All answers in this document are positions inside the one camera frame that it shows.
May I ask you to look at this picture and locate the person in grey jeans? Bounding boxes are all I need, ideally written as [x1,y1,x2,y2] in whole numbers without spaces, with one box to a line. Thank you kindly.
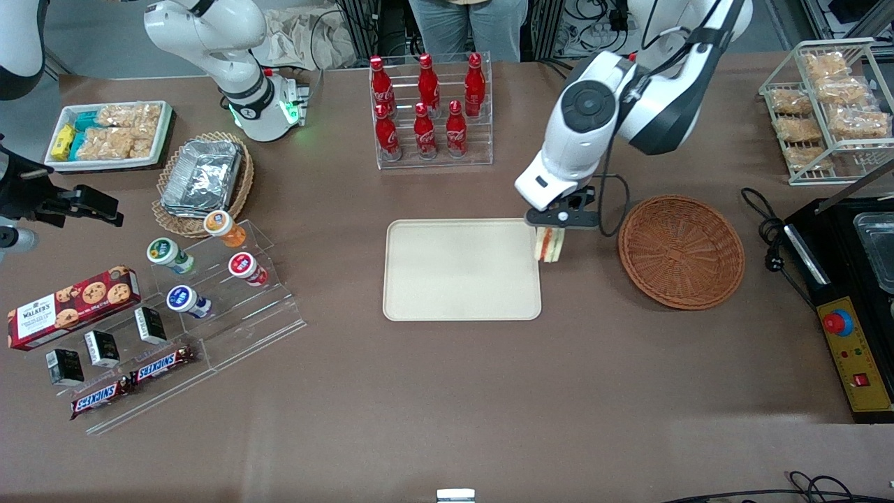
[409,0,528,64]

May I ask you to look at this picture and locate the beige cloth bag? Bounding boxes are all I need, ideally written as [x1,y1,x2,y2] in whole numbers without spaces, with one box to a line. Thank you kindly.
[251,7,357,71]

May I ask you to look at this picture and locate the yellow snack packet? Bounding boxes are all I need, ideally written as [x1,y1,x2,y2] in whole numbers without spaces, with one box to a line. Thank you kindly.
[51,124,77,161]

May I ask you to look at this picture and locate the triangular white bread sandwich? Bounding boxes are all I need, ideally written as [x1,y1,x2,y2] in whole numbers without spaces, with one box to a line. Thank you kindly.
[534,226,566,264]

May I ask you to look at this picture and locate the brown round wicker basket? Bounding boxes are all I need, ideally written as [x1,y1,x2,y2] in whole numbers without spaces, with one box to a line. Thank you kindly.
[618,194,746,311]

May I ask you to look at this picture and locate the green lid yogurt cup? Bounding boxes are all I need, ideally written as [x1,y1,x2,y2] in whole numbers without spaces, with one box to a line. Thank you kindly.
[146,238,196,275]

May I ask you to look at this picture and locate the white rectangular snack tray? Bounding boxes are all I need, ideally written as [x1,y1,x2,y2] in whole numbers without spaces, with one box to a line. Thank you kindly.
[43,100,174,173]

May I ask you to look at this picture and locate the orange lid yogurt cup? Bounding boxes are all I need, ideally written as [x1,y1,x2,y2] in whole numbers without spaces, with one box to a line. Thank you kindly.
[203,210,247,249]

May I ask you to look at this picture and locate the red lid yogurt cup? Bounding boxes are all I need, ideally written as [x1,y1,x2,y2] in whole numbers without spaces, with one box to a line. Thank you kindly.
[228,252,269,288]

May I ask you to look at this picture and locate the white wire snack rack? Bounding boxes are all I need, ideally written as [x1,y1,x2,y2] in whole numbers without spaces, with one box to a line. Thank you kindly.
[759,38,894,187]

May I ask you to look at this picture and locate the clear acrylic snack stand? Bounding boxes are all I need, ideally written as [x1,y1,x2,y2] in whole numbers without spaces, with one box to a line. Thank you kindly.
[21,300,219,436]

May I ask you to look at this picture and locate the light tan wicker basket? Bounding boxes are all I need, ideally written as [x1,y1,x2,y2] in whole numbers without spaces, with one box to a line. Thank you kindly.
[152,131,255,240]

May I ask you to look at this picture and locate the stacked aluminium foil trays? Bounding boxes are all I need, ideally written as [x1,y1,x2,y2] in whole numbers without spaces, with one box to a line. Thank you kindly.
[161,139,244,217]

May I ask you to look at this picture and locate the clear rice cracker packet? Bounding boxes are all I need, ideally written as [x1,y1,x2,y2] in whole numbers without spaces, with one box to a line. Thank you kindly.
[94,103,163,131]
[73,126,156,161]

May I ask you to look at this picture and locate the small black box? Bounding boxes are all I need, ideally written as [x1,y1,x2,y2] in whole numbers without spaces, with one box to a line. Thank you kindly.
[134,306,168,345]
[45,348,85,387]
[84,330,121,369]

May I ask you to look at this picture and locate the black appliance power cable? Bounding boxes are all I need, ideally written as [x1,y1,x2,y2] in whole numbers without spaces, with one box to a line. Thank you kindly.
[740,187,819,309]

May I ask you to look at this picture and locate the blue lid yogurt cup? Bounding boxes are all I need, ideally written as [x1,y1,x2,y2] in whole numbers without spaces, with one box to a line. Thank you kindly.
[166,285,212,319]

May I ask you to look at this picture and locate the black countertop appliance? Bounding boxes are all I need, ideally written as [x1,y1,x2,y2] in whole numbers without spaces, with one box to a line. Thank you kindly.
[782,198,894,424]

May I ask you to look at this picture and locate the red Walkers cookie box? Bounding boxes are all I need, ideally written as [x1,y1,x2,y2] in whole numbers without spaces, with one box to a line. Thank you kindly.
[7,265,142,351]

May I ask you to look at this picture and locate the red cola bottle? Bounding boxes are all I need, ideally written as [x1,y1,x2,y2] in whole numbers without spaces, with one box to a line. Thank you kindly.
[369,55,397,118]
[417,53,441,116]
[374,103,404,162]
[464,52,487,118]
[445,100,469,159]
[413,103,439,161]

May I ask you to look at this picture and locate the Snickers chocolate bar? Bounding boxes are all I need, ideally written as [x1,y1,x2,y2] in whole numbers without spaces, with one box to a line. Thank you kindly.
[70,377,133,421]
[130,345,197,386]

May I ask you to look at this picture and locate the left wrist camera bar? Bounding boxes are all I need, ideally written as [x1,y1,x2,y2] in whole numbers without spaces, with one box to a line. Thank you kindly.
[525,208,600,231]

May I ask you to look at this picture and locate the clear acrylic cup stand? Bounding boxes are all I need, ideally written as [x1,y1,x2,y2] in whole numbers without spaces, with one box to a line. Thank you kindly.
[143,219,308,372]

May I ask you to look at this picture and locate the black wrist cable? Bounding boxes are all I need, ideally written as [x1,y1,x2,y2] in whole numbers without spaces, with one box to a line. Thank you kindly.
[596,171,630,238]

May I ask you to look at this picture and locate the cream rectangular serving tray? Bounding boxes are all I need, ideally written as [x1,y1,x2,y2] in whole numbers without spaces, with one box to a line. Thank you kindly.
[382,218,543,322]

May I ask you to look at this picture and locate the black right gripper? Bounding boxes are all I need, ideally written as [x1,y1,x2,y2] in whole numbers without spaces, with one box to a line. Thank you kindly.
[0,138,126,228]

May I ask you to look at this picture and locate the clear acrylic bottle rack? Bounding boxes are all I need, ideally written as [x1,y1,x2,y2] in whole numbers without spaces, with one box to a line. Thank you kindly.
[368,51,494,170]

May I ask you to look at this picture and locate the yellow emergency stop control panel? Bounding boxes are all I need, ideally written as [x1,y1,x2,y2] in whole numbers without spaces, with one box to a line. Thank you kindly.
[816,296,894,414]

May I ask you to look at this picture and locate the black floor cable bundle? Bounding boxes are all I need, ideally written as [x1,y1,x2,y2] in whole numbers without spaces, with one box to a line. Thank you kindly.
[664,472,894,503]

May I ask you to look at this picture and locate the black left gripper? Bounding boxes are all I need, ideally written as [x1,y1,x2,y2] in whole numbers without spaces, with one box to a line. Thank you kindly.
[549,186,600,212]

